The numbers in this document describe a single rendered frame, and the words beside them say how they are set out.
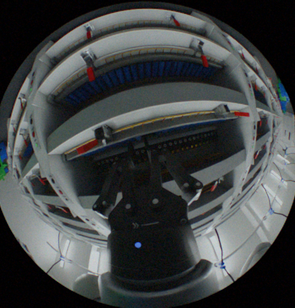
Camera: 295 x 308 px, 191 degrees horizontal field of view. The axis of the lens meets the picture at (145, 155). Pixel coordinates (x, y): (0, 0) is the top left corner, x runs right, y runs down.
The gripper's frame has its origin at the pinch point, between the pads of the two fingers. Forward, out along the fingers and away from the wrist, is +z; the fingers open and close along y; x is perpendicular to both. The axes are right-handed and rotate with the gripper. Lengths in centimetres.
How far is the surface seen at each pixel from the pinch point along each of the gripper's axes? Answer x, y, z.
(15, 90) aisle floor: 60, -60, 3
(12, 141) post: 39, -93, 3
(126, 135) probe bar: 4.3, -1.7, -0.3
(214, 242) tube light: -219, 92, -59
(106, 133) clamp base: 6.7, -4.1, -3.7
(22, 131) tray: 26, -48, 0
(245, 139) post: -3.6, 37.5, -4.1
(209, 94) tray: 10.1, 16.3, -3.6
